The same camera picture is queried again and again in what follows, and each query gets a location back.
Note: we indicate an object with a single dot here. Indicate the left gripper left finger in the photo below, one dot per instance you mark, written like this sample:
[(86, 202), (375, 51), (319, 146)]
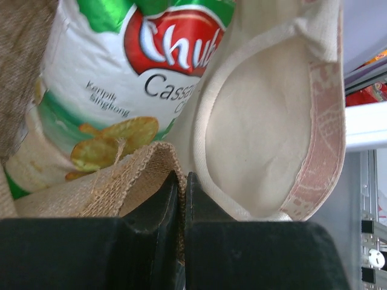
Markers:
[(137, 251)]

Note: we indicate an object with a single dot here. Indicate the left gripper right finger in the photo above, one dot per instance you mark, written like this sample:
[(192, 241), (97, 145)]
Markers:
[(222, 253)]

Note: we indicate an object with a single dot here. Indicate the brown paper grocery bag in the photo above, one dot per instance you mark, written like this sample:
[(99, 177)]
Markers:
[(264, 129)]

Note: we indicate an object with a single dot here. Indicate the green white chips bag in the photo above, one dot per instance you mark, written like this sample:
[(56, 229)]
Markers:
[(111, 70)]

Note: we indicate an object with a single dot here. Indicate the red snack bag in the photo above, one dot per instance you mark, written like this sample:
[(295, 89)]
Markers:
[(367, 83)]

